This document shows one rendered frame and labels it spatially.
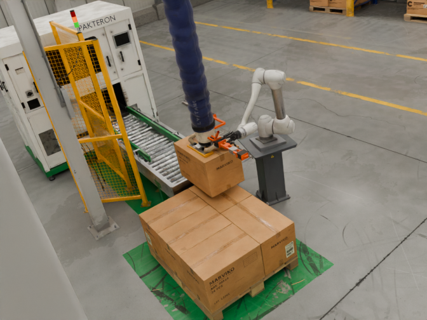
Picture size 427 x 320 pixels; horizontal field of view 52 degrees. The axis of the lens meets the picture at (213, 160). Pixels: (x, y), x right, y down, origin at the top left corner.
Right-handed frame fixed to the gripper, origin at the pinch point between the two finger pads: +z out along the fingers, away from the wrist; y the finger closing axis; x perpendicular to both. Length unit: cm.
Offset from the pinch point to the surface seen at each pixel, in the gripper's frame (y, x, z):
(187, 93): -47, 24, 11
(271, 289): 120, -75, 19
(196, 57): -78, 18, -1
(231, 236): 66, -44, 32
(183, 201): 66, 33, 36
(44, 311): -161, -262, 182
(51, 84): -65, 126, 100
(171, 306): 120, -27, 100
